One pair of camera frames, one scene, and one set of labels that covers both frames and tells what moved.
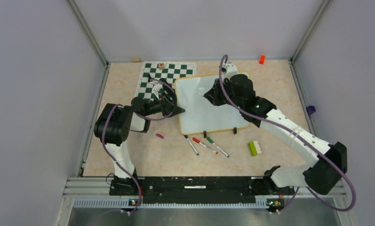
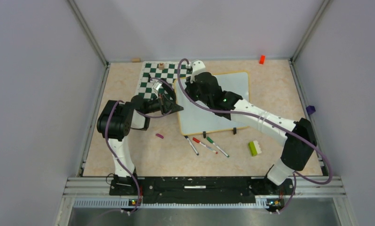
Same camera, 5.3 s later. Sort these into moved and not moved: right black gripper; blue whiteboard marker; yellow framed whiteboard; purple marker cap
Moved: right black gripper
Not moved: yellow framed whiteboard; purple marker cap; blue whiteboard marker
